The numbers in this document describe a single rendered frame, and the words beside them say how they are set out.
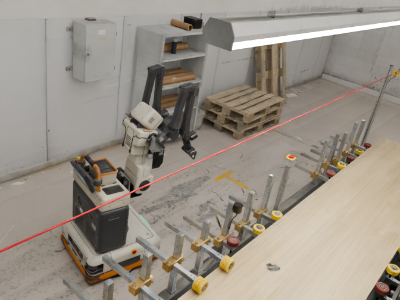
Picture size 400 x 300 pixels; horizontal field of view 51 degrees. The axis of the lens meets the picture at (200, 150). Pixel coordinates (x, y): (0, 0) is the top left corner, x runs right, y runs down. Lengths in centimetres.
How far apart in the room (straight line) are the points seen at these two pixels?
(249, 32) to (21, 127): 362
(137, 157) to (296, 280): 153
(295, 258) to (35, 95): 309
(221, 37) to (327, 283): 179
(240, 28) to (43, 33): 336
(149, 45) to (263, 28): 374
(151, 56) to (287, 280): 332
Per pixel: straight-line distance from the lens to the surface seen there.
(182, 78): 547
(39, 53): 453
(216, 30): 132
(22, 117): 465
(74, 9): 89
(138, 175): 338
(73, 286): 227
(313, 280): 268
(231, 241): 274
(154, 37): 504
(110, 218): 326
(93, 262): 342
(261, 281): 254
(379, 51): 1038
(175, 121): 314
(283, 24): 155
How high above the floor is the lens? 259
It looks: 27 degrees down
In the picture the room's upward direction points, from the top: 10 degrees clockwise
